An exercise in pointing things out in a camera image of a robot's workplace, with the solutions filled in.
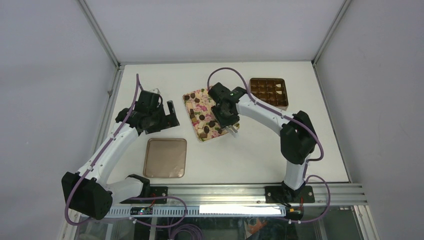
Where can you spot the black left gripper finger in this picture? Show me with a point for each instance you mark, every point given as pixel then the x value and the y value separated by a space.
pixel 172 120
pixel 171 107

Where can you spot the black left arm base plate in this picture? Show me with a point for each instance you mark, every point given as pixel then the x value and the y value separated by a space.
pixel 152 192

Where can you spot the dark heart chocolate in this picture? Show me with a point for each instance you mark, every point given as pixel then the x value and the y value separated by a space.
pixel 212 123

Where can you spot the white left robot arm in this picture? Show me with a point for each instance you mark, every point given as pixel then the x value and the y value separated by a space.
pixel 87 191

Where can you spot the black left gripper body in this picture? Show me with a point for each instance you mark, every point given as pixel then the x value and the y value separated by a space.
pixel 158 119

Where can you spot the floral rectangular tray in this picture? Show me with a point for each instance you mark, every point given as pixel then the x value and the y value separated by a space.
pixel 198 106

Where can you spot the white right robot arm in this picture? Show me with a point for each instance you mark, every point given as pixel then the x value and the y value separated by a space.
pixel 297 136

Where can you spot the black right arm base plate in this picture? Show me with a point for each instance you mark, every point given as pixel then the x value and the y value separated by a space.
pixel 277 194

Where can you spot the aluminium mounting rail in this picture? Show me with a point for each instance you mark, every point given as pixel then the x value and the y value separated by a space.
pixel 341 194

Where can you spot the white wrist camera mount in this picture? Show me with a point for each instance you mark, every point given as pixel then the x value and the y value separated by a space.
pixel 154 90

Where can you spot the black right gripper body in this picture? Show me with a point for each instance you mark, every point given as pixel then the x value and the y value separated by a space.
pixel 223 118

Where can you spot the silver metal tongs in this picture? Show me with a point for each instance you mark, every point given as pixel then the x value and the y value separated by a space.
pixel 232 130

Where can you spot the gold box lid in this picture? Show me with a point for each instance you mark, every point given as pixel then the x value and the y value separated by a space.
pixel 165 158

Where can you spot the white rectangular chocolate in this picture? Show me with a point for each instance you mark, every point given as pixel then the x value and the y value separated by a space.
pixel 201 125

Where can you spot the gold chocolate box with dividers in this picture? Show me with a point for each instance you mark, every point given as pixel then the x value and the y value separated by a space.
pixel 272 91

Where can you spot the white slotted cable duct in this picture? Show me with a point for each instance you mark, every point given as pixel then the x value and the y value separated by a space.
pixel 204 210

